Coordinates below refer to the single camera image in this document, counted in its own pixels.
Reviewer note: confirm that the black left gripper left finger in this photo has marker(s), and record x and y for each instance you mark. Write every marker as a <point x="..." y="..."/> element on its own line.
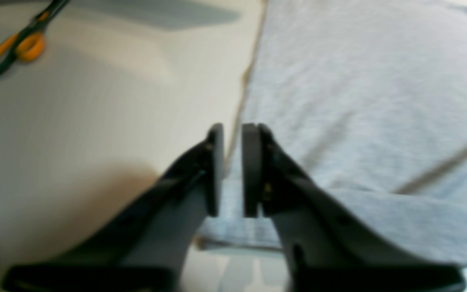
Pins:
<point x="144" y="247"/>

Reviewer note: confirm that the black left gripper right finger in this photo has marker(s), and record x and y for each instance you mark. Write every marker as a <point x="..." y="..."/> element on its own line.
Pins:
<point x="326" y="247"/>

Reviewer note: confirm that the grey T-shirt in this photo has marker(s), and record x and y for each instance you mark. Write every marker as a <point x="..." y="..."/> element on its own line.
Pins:
<point x="369" y="97"/>

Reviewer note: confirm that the orange handled scissors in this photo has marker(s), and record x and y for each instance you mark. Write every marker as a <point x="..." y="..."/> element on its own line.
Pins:
<point x="28" y="44"/>

